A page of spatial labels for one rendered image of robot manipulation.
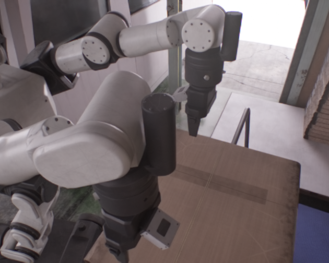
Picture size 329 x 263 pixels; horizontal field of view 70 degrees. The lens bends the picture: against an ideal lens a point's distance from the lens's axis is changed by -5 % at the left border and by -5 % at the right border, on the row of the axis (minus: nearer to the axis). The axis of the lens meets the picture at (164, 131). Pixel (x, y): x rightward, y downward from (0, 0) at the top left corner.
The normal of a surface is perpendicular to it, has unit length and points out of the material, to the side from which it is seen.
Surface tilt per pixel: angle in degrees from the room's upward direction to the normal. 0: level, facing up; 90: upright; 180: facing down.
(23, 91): 51
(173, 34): 72
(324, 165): 0
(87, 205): 0
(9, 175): 89
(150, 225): 30
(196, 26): 90
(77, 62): 101
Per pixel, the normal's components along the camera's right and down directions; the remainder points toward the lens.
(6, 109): 0.69, -0.29
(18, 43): 0.43, 0.40
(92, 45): -0.33, 0.77
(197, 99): -0.42, 0.61
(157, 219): 0.42, -0.52
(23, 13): 0.90, 0.19
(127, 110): 0.64, -0.50
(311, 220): -0.04, -0.75
